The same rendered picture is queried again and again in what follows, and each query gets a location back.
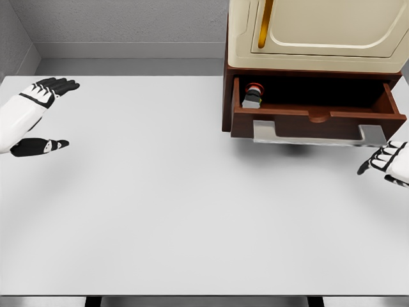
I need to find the cream and brown cabinet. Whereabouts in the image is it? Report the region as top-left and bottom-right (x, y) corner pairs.
(222, 0), (409, 134)

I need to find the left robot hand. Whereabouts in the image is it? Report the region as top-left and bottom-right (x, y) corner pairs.
(0, 77), (81, 158)

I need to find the gold door handle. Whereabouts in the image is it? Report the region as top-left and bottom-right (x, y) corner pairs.
(258, 0), (274, 49)

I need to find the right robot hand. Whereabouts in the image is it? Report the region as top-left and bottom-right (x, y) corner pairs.
(357, 140), (409, 189)

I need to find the silver drawer handle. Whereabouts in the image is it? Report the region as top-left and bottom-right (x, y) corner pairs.
(252, 120), (389, 148)

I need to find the brown wooden drawer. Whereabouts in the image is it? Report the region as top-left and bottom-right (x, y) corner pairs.
(230, 75), (408, 140)

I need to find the red button switch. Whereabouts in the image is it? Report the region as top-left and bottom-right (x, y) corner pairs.
(242, 82), (265, 109)

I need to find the cream cabinet door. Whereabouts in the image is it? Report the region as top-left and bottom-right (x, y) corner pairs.
(251, 0), (409, 59)

